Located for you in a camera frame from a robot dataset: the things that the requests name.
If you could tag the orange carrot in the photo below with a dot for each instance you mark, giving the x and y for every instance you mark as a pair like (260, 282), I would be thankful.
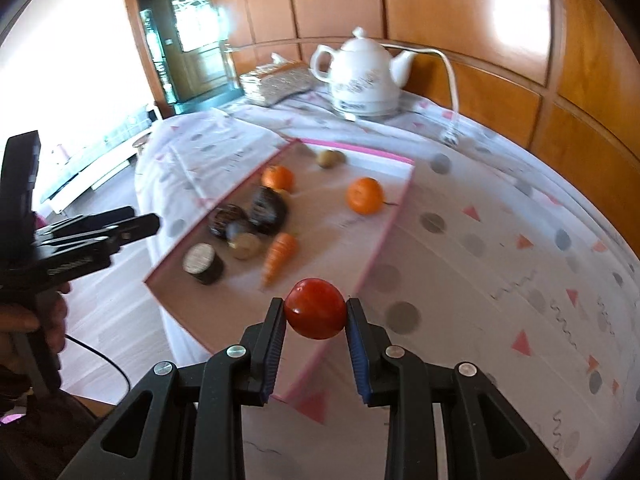
(280, 255)

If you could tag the white low cabinet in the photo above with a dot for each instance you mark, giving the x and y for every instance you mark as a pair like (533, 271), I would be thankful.
(100, 165)

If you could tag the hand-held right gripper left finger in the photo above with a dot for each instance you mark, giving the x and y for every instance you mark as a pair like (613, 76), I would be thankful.
(275, 345)

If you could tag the white ceramic electric kettle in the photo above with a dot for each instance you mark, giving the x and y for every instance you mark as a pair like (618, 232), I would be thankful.
(360, 80)

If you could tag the red tomato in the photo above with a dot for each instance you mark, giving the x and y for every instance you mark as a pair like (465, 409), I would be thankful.
(315, 307)

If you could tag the pink shallow box tray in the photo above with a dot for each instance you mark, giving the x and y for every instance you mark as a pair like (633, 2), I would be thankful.
(325, 230)

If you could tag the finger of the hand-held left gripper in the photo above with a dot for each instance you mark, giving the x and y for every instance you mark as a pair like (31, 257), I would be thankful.
(115, 212)
(145, 223)

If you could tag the person's left hand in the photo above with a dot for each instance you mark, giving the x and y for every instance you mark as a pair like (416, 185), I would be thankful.
(15, 320)

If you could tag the orange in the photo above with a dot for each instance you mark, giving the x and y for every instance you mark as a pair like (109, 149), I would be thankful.
(365, 196)
(277, 177)

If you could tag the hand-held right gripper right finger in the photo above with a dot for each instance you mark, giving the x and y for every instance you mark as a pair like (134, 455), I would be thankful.
(356, 355)

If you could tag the brown kiwi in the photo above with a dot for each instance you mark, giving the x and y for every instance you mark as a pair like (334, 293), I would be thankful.
(329, 159)

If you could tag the glittery silver tissue box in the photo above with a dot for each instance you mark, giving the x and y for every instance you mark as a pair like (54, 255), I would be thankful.
(275, 85)

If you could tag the wooden panelled wardrobe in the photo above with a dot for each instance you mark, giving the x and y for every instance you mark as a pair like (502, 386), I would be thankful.
(450, 10)

